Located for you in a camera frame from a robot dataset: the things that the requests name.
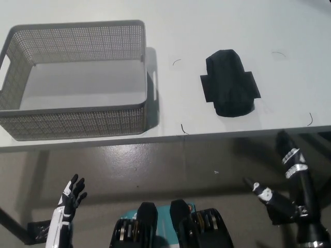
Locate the robot torso black teal blocks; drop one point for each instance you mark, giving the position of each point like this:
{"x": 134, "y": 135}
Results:
{"x": 178, "y": 227}

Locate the grey mesh plastic basket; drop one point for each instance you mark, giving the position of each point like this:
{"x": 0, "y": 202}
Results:
{"x": 77, "y": 121}

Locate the black metal table leg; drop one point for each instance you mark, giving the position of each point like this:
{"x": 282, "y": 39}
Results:
{"x": 36, "y": 231}

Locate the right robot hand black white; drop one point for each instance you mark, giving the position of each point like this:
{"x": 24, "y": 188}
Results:
{"x": 309, "y": 196}

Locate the black cloth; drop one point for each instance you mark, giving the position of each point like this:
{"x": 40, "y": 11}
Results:
{"x": 228, "y": 82}

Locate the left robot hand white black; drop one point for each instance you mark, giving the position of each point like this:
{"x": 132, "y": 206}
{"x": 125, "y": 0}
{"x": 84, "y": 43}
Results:
{"x": 68, "y": 199}

